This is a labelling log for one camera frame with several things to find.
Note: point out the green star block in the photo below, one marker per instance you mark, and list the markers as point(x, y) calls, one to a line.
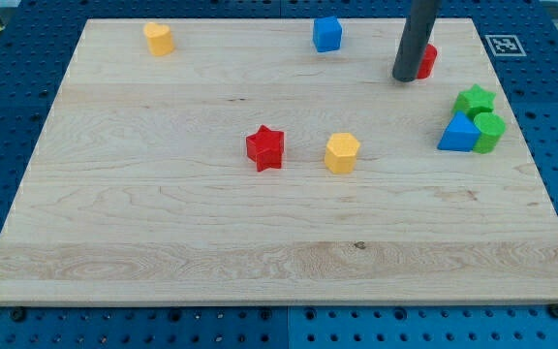
point(474, 101)

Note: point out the blue cube block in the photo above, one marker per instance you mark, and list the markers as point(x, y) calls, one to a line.
point(327, 34)

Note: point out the black screw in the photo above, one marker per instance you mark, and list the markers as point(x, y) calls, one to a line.
point(18, 314)
point(552, 310)

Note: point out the blue triangle block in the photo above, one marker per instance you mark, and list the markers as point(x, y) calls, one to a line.
point(461, 134)

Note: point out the white fiducial marker tag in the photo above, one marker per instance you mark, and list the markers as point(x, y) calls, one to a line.
point(505, 45)

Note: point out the yellow hexagon block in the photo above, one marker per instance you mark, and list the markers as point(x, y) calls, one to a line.
point(341, 153)

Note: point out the black screw right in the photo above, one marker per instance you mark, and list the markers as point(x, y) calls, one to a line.
point(552, 310)

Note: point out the red cylinder block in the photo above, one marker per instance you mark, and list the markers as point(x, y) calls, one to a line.
point(427, 62)

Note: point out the green cylinder block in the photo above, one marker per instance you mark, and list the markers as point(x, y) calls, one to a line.
point(491, 127)

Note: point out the wooden board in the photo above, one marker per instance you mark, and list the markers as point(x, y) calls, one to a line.
point(140, 192)

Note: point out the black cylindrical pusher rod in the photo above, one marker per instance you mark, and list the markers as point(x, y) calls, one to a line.
point(415, 38)

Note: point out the black screw left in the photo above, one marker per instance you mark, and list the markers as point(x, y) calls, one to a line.
point(18, 314)

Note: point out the yellow heart block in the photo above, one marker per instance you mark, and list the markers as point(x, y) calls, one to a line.
point(159, 38)

